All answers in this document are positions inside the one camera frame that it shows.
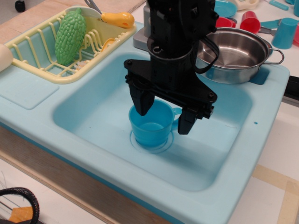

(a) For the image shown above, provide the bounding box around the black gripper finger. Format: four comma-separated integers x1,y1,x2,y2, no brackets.
129,84,155,116
178,107,197,135

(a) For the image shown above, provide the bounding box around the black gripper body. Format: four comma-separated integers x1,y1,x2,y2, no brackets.
124,52,217,119

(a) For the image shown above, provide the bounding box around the blue plastic cup with handle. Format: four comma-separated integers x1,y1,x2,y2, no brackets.
128,99,182,147

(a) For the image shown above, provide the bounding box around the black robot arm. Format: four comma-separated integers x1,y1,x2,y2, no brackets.
124,0,220,135

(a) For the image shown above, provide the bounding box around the red plastic cup lying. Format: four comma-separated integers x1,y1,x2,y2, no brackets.
216,17,236,28

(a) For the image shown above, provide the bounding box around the stainless steel pot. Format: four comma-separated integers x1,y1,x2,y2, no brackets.
197,28,285,84

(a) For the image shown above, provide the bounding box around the grey toy faucet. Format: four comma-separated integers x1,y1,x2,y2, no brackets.
133,3,151,51

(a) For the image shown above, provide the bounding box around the light blue toy sink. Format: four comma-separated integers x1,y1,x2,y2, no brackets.
0,21,291,224

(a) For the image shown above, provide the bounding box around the orange toy plate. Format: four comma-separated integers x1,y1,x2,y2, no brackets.
101,38,115,52

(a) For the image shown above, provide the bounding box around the blue plastic plate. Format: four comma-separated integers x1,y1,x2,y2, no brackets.
214,0,237,18

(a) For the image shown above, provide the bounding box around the yellow dish rack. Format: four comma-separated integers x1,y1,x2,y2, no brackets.
5,6,136,84

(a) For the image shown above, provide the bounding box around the green toy bitter gourd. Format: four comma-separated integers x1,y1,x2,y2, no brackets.
55,7,86,66

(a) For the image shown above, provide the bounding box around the white toy appliance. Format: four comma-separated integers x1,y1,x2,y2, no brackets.
233,0,259,11

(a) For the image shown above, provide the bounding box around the black bar at right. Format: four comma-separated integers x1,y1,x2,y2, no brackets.
284,76,299,101

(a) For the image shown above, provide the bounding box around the blue toy knife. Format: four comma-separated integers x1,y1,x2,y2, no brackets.
258,19,282,36

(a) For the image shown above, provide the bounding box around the blue toy utensil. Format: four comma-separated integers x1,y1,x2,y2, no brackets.
268,0,289,11

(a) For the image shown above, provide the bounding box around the black caster wheel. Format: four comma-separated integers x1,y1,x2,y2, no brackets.
14,0,26,13

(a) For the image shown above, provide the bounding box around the orange paper tag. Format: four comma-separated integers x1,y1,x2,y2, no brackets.
8,207,33,223

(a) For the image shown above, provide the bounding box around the orange handled toy utensil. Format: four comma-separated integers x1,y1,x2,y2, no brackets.
82,0,135,28

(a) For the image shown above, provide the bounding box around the black braided cable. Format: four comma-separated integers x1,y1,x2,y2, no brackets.
0,187,40,224

